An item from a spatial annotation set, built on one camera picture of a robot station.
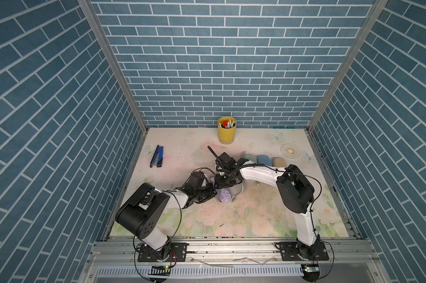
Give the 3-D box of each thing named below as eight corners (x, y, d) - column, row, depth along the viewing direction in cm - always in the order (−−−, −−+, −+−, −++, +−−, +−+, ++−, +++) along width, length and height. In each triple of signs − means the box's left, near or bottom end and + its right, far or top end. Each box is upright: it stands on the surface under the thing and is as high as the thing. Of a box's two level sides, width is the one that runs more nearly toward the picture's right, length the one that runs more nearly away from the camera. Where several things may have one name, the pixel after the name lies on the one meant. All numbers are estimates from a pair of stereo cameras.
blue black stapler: (151, 168, 103) (150, 165, 100) (158, 148, 113) (156, 144, 110) (161, 168, 103) (159, 165, 100) (166, 148, 113) (165, 144, 110)
